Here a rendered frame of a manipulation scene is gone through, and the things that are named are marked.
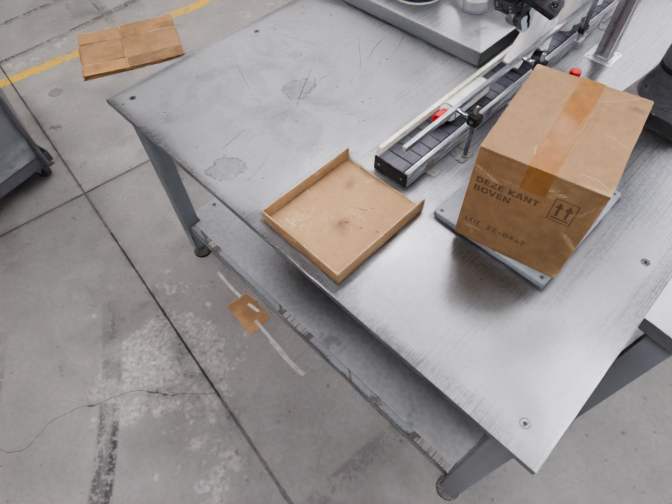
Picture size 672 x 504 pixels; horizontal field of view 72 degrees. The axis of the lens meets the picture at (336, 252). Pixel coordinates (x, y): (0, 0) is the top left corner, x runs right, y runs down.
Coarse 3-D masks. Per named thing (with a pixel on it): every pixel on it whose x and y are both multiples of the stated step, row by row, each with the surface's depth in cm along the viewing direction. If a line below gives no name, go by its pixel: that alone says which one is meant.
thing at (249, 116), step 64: (320, 0) 173; (192, 64) 152; (256, 64) 151; (320, 64) 150; (384, 64) 150; (448, 64) 149; (576, 64) 147; (640, 64) 146; (192, 128) 135; (256, 128) 134; (320, 128) 133; (384, 128) 133; (256, 192) 120; (448, 192) 119; (640, 192) 117; (384, 256) 108; (448, 256) 108; (576, 256) 107; (640, 256) 106; (384, 320) 99; (448, 320) 99; (512, 320) 98; (576, 320) 98; (640, 320) 97; (448, 384) 91; (512, 384) 91; (576, 384) 90; (512, 448) 84
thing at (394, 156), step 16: (608, 0) 158; (592, 16) 153; (560, 32) 148; (528, 64) 139; (512, 80) 135; (496, 96) 132; (416, 128) 125; (448, 128) 125; (400, 144) 122; (416, 144) 122; (432, 144) 121; (384, 160) 119; (400, 160) 118; (416, 160) 118
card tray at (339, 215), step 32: (352, 160) 125; (288, 192) 115; (320, 192) 119; (352, 192) 119; (384, 192) 119; (288, 224) 114; (320, 224) 113; (352, 224) 113; (384, 224) 113; (320, 256) 108; (352, 256) 108
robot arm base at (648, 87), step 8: (664, 64) 122; (656, 72) 125; (664, 72) 123; (648, 80) 128; (656, 80) 125; (664, 80) 123; (640, 88) 130; (648, 88) 127; (656, 88) 125; (664, 88) 124; (640, 96) 130; (648, 96) 127; (656, 96) 126; (664, 96) 124; (656, 104) 126; (664, 104) 125
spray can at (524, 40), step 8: (536, 16) 127; (536, 24) 128; (544, 24) 128; (520, 32) 132; (528, 32) 130; (536, 32) 129; (520, 40) 131; (528, 40) 131; (512, 48) 134; (520, 48) 132; (512, 56) 134; (520, 64) 135
